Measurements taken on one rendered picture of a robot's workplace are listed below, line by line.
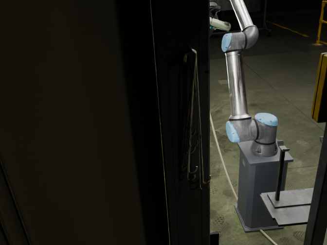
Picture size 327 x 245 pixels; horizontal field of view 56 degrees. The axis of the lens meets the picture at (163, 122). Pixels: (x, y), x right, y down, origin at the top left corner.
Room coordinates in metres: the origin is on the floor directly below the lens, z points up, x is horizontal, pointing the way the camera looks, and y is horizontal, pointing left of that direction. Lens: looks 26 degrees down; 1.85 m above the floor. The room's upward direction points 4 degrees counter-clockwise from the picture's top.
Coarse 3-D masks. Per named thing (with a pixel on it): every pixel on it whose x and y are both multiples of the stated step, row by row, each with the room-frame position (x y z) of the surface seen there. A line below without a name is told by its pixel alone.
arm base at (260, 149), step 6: (252, 144) 1.90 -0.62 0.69; (258, 144) 1.84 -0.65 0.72; (264, 144) 1.82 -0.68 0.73; (270, 144) 1.82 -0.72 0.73; (276, 144) 1.87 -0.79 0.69; (252, 150) 1.87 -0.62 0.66; (258, 150) 1.84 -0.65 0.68; (264, 150) 1.81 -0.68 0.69; (270, 150) 1.81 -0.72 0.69; (276, 150) 1.83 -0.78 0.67; (264, 156) 1.80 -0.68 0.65; (270, 156) 1.80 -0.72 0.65
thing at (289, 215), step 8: (272, 192) 1.25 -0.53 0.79; (272, 208) 1.13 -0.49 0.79; (280, 208) 1.13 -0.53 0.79; (288, 208) 1.13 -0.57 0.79; (296, 208) 1.12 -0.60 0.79; (304, 208) 1.12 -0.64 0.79; (280, 216) 1.08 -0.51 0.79; (288, 216) 1.07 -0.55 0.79; (296, 216) 1.07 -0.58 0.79; (304, 216) 1.07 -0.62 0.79; (280, 224) 1.03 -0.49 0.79; (288, 224) 1.03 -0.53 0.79; (296, 224) 1.03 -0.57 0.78
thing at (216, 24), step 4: (212, 20) 2.35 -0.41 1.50; (216, 20) 2.35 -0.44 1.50; (212, 24) 2.34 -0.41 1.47; (216, 24) 2.34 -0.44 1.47; (220, 24) 2.34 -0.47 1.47; (224, 24) 2.35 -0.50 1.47; (228, 24) 2.35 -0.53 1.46; (212, 28) 2.37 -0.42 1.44; (216, 28) 2.36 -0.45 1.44; (220, 28) 2.36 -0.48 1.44; (224, 28) 2.35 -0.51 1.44; (228, 28) 2.35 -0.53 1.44; (212, 32) 2.39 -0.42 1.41
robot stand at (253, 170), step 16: (240, 144) 1.99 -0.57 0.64; (240, 160) 1.97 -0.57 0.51; (256, 160) 1.76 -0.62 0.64; (272, 160) 1.75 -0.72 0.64; (288, 160) 1.74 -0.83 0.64; (240, 176) 1.95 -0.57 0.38; (256, 176) 1.75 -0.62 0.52; (272, 176) 1.75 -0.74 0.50; (240, 192) 1.93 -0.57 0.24; (256, 192) 1.75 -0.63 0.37; (240, 208) 1.90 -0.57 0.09; (256, 208) 1.75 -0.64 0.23; (256, 224) 1.75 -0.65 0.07; (272, 224) 1.75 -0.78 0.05
